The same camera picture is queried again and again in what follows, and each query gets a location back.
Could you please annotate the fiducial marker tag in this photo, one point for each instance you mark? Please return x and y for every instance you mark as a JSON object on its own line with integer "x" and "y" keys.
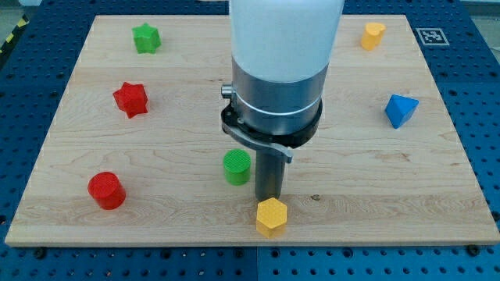
{"x": 432, "y": 36}

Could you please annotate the green star block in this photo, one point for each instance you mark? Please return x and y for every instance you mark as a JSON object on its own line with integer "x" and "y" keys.
{"x": 146, "y": 38}

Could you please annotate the green cylinder block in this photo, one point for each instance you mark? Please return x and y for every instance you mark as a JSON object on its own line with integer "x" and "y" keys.
{"x": 237, "y": 164}

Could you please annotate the red cylinder block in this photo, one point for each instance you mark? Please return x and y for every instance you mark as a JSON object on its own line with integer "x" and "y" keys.
{"x": 106, "y": 189}

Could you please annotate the wooden board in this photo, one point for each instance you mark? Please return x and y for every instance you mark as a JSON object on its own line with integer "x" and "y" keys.
{"x": 357, "y": 182}

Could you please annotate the red star block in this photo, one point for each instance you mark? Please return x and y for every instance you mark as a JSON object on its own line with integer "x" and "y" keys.
{"x": 132, "y": 99}

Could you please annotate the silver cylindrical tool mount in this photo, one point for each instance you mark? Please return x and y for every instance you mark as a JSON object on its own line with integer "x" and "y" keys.
{"x": 272, "y": 117}

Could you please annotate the yellow hexagon block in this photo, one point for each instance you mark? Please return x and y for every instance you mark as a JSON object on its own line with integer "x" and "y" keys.
{"x": 271, "y": 217}

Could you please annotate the blue triangle block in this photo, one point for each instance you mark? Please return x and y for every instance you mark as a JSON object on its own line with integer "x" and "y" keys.
{"x": 400, "y": 109}

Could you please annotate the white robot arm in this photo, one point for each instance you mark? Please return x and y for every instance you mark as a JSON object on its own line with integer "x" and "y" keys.
{"x": 280, "y": 55}

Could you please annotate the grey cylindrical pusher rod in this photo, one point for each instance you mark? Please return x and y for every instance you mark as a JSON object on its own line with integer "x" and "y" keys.
{"x": 269, "y": 176}

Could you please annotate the yellow heart block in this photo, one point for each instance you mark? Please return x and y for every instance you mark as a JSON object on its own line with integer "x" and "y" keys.
{"x": 372, "y": 35}

